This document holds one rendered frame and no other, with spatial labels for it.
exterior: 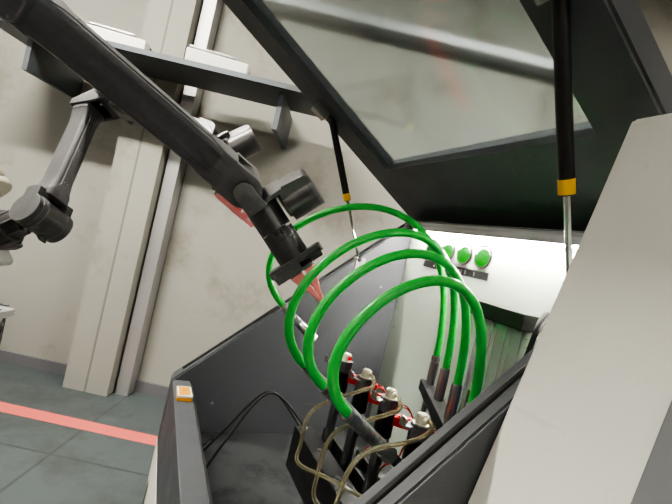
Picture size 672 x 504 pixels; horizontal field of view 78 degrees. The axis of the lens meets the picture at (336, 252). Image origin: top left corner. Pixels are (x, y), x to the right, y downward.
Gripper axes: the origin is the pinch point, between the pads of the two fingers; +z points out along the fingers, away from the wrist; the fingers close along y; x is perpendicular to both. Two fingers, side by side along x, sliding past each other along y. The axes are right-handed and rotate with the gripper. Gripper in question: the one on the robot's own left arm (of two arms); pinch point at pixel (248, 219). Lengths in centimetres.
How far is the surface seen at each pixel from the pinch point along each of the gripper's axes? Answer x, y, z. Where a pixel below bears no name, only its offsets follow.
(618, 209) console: -42, -35, 39
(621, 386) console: -30, -39, 52
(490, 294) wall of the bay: -36, 8, 38
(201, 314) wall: 96, 197, -55
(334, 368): -7, -32, 38
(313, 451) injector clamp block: 7.0, -4.9, 46.8
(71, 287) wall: 166, 176, -114
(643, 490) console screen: -25, -42, 58
